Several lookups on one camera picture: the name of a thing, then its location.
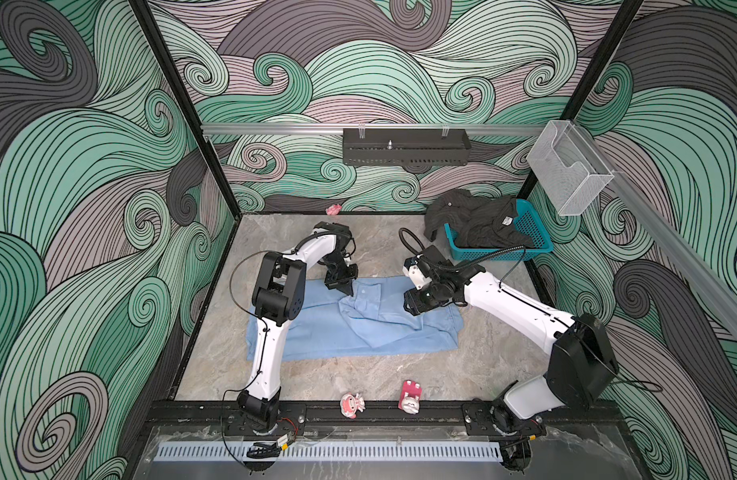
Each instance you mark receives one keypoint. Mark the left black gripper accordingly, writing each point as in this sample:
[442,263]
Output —
[345,283]

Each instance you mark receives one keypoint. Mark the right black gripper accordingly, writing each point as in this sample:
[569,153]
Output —
[415,305]

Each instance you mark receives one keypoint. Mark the light blue long sleeve shirt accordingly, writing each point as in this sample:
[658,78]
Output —
[371,322]

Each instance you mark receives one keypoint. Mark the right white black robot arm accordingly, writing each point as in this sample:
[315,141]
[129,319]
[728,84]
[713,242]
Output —
[582,363]

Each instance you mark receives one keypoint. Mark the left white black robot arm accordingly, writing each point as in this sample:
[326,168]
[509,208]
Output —
[278,297]

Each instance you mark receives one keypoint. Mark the dark grey long sleeve shirt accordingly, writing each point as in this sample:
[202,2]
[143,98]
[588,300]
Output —
[480,222]

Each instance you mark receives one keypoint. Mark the teal plastic basket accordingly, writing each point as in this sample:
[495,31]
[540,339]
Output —
[527,222]

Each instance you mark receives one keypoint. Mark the pink white figurine toy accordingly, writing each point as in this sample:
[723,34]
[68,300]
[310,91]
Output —
[351,404]

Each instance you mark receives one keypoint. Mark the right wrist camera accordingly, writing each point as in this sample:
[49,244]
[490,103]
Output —
[413,271]

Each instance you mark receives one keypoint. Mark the black perforated wall tray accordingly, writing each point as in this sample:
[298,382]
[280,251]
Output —
[411,148]

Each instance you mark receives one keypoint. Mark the aluminium wall rail back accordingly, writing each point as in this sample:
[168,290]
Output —
[289,128]

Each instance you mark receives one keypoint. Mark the aluminium wall rail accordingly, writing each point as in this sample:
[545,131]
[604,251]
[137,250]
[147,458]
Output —
[289,128]
[692,215]

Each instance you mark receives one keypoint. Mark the clear plastic wall bin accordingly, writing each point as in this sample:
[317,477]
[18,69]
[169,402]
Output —
[570,167]

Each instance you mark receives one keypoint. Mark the white slotted cable duct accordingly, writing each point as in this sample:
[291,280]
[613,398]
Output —
[336,451]

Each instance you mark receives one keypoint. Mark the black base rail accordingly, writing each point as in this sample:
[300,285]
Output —
[310,419]

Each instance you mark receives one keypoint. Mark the aluminium wall rail right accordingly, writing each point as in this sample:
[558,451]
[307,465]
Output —
[692,215]

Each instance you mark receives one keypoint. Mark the black frame post right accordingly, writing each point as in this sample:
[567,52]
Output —
[602,85]

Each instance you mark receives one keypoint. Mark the black frame post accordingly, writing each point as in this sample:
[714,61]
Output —
[158,46]
[602,85]

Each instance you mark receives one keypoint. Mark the black frame post left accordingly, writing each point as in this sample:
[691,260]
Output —
[158,46]

